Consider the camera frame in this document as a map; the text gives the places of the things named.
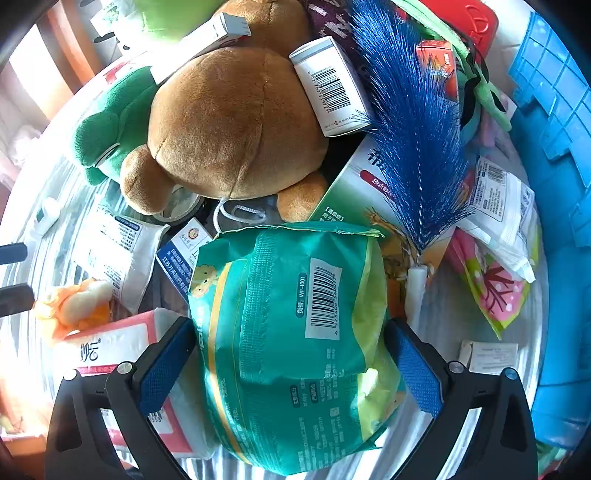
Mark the red bear suitcase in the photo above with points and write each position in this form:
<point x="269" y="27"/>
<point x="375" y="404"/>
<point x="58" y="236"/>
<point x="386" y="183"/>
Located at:
<point x="466" y="23"/>

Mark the white barcode medicine box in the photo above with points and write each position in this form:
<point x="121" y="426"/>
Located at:
<point x="332" y="87"/>

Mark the green wet wipes pack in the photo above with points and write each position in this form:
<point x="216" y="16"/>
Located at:
<point x="286" y="346"/>

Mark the small flat white box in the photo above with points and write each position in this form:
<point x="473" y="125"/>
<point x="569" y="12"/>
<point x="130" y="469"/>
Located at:
<point x="491" y="356"/>

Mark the blue feather duster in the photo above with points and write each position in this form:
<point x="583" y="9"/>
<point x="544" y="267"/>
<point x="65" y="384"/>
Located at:
<point x="415" y="138"/>

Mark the pink green snack packet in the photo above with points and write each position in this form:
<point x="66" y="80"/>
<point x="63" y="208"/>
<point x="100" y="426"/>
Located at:
<point x="494" y="290"/>

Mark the large green medicine box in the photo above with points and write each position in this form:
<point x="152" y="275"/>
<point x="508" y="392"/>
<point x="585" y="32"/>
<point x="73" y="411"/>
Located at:
<point x="364" y="184"/>

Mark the brown teddy bear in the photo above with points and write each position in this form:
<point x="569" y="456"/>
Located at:
<point x="231" y="129"/>

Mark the long white medicine box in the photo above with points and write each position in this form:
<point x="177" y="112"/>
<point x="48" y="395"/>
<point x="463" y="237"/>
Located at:
<point x="203" y="46"/>

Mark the orange white plush toy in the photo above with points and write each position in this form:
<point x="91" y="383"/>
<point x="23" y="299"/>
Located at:
<point x="74" y="304"/>

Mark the orange red snack pack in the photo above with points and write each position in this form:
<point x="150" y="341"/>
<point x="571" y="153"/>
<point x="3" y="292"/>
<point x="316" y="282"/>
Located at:
<point x="438" y="64"/>

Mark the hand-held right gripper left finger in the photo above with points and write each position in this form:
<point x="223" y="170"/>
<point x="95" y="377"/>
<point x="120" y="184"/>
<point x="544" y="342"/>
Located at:
<point x="164" y="364"/>

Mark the white sachet pack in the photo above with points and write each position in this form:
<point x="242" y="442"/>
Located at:
<point x="117" y="249"/>

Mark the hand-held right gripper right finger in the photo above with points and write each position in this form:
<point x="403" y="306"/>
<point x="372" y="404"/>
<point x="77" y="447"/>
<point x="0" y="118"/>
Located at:
<point x="415" y="369"/>

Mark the pink tissue pack white label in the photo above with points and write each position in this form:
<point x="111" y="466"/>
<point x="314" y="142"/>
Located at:
<point x="120" y="341"/>

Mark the small white tube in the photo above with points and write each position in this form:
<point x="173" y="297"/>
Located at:
<point x="46" y="217"/>

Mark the dark patterned cloth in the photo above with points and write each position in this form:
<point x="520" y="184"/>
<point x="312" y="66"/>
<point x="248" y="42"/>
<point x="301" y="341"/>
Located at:
<point x="332" y="25"/>

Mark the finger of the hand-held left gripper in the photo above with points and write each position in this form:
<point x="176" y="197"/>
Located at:
<point x="13" y="254"/>
<point x="16" y="301"/>

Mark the blue white medicine box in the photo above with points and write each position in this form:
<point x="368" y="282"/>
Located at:
<point x="182" y="258"/>

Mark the clear tape roll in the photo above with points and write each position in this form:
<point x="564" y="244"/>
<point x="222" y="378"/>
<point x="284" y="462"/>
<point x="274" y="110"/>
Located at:
<point x="180" y="207"/>

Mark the white pad pack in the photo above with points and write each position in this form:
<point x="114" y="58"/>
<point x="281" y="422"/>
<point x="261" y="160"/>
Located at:
<point x="503" y="212"/>

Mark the dark green frog plush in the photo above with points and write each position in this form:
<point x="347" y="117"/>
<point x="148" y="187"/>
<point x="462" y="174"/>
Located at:
<point x="111" y="134"/>

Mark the white box green logo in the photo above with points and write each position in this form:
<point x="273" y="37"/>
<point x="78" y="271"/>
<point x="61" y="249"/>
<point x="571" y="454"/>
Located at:
<point x="113" y="21"/>

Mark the blue plastic crate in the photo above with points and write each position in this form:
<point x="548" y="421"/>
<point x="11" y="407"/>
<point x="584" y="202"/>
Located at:
<point x="563" y="323"/>

